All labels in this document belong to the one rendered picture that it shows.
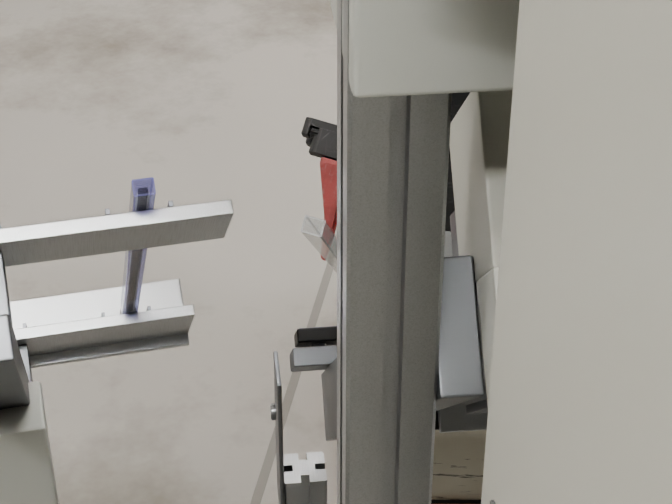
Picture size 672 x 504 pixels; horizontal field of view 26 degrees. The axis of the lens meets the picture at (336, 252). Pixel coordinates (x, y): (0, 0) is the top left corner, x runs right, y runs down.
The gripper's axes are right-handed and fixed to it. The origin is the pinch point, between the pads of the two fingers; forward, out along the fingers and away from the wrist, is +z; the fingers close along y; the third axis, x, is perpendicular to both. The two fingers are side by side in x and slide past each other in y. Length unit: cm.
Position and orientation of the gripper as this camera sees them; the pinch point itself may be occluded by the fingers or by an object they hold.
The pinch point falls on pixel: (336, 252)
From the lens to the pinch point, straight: 113.5
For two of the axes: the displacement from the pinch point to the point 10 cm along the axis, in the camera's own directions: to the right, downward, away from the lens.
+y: 9.5, 2.9, -0.8
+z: -2.9, 9.5, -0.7
